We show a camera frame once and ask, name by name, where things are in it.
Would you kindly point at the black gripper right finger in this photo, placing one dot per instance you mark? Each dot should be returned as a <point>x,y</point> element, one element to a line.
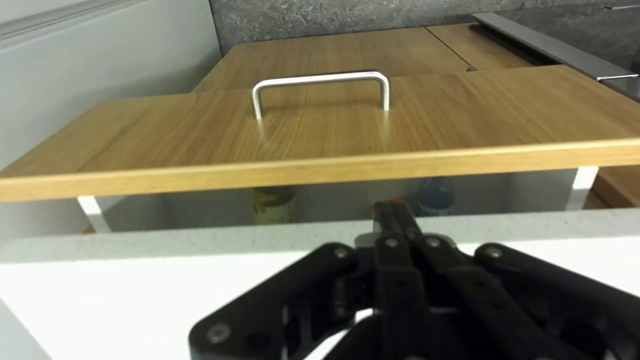
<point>506,300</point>

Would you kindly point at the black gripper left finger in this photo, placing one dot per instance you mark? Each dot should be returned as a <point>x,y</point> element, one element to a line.
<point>312,300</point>

